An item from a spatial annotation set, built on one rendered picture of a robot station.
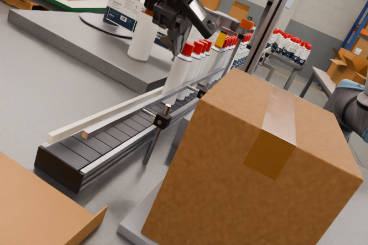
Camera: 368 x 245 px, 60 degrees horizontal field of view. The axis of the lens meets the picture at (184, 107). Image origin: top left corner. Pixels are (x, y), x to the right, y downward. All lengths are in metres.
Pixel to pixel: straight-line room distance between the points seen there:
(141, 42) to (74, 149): 0.72
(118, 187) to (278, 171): 0.35
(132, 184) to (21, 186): 0.22
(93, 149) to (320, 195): 0.44
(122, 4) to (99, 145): 1.02
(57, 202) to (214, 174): 0.29
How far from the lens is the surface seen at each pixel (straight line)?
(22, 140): 0.76
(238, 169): 0.47
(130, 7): 1.59
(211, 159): 0.47
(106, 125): 0.62
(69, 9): 2.25
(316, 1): 8.85
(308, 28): 8.85
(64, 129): 0.66
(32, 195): 0.63
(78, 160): 0.65
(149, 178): 0.75
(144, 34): 1.29
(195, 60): 1.03
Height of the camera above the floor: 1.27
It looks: 22 degrees down
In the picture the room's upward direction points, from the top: 23 degrees clockwise
